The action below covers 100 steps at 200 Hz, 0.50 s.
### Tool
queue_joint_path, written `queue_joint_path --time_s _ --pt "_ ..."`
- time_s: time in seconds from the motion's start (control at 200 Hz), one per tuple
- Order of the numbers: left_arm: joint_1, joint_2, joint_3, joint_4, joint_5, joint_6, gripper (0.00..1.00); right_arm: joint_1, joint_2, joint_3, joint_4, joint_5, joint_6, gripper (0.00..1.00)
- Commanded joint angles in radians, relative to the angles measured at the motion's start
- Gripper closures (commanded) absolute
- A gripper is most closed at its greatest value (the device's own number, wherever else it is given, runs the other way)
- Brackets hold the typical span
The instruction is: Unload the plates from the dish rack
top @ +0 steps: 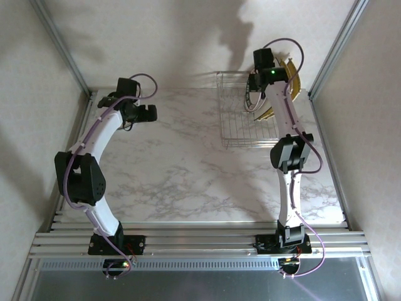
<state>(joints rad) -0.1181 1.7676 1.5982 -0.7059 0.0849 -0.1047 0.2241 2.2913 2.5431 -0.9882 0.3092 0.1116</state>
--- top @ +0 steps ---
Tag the aluminium side rail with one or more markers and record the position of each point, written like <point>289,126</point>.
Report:
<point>332,169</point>
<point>90,101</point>

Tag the aluminium corner post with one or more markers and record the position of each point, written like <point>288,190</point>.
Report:
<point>62,50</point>
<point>338,47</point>

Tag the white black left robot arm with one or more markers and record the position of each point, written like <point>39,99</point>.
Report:
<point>103,131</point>

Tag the grey metal panel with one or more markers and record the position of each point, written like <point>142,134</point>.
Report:
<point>200,285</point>

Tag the aluminium frame rails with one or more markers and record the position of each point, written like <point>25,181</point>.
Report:
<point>200,241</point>

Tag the square bamboo pattern plate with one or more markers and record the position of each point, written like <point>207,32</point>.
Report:
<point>295,82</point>

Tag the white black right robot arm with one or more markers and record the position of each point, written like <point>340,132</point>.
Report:
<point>286,109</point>

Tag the controller board with LED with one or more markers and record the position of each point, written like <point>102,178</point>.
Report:
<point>289,263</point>
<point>117,266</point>

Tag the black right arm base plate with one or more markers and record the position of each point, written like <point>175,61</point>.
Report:
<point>266,243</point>

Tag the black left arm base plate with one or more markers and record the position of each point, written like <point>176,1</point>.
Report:
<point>136,243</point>

